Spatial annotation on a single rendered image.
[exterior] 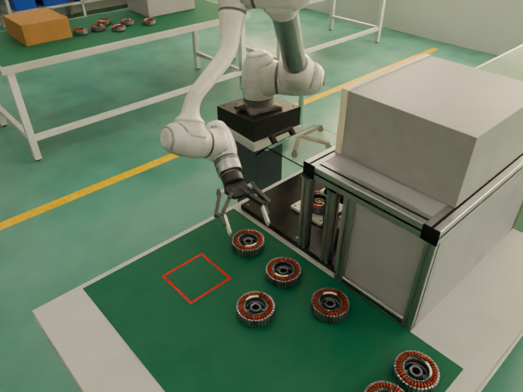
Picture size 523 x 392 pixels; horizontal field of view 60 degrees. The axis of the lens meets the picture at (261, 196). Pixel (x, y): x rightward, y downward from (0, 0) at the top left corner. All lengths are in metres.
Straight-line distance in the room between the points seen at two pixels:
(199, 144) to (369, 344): 0.81
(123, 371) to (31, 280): 1.56
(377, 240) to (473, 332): 0.38
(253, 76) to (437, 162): 1.20
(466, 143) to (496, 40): 5.27
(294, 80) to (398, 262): 1.09
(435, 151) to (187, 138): 0.76
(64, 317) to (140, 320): 0.23
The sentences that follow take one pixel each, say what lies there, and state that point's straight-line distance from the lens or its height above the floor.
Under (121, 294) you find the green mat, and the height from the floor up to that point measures 0.75.
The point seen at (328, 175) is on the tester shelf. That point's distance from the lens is 1.29.
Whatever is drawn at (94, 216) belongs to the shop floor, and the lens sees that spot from 3.10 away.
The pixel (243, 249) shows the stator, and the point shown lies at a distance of 1.52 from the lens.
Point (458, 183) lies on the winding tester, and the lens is 1.20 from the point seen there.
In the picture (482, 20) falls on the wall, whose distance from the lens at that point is 6.43.
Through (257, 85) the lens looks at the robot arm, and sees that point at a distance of 2.20.
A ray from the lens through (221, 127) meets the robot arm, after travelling 1.63.
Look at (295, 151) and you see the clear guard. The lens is 1.48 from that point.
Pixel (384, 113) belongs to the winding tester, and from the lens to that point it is 1.25.
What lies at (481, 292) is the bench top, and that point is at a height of 0.75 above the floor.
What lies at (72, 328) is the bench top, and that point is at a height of 0.75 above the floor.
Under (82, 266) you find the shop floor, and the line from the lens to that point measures 2.76.
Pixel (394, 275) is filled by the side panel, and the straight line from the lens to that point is 1.32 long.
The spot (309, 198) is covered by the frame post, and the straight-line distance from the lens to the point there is 1.42.
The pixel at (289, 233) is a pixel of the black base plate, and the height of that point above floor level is 0.77.
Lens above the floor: 1.80
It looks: 36 degrees down
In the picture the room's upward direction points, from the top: straight up
